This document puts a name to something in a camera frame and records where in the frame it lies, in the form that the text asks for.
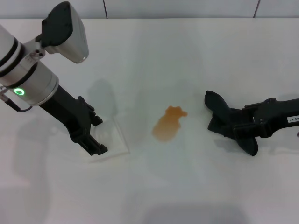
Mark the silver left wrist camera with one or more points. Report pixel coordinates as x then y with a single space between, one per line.
70 35

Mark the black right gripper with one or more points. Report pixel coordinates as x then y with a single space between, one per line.
273 116

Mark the dark blue rag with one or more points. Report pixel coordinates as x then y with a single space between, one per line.
219 109

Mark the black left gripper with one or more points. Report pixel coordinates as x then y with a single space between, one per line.
67 109

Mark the brown water stain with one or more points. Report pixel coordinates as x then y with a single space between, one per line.
168 126

